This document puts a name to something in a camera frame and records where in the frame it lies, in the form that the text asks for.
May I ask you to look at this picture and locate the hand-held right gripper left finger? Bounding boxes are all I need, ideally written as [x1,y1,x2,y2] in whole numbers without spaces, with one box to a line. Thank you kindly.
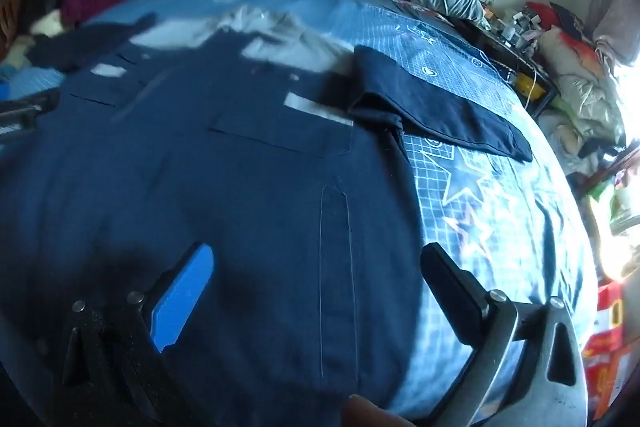
[52,242,216,427]

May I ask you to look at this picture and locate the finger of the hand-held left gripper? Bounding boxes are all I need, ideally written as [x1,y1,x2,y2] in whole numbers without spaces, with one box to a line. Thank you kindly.
[0,89,62,144]

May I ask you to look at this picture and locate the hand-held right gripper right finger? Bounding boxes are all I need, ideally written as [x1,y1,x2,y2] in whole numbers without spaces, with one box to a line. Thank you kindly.
[421,243,589,427]

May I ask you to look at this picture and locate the navy blue pants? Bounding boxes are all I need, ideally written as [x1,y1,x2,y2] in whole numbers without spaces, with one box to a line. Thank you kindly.
[0,13,421,414]

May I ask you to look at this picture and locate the person's right hand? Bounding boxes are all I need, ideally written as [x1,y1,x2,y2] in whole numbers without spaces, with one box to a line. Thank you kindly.
[344,394,417,427]

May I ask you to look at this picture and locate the blue printed bed sheet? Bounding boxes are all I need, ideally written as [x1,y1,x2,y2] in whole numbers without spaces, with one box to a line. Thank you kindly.
[0,0,601,427]

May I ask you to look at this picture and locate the red cardboard box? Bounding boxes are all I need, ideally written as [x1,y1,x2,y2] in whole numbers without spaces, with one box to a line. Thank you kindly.
[581,282,637,423]

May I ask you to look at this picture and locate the wooden chair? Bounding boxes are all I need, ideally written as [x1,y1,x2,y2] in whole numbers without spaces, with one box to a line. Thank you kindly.
[575,141,640,228]

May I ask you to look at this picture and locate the yellow box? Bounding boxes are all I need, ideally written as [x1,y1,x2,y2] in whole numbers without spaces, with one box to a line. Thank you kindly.
[515,74,547,100]

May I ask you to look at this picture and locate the dark wooden nightstand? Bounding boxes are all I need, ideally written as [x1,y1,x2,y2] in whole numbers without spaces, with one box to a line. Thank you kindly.
[450,14,559,120]

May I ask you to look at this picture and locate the pile of folded bedding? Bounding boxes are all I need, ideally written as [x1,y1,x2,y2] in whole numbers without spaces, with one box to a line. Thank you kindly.
[537,2,632,158]

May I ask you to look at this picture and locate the clutter of small bottles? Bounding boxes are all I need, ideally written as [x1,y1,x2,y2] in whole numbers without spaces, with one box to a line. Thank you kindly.
[492,7,542,48]

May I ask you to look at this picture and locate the grey curtain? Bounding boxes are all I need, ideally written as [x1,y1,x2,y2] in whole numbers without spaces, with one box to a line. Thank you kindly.
[590,0,640,68]

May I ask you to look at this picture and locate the white cable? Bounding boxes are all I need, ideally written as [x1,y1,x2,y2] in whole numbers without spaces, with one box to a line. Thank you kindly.
[520,66,540,108]

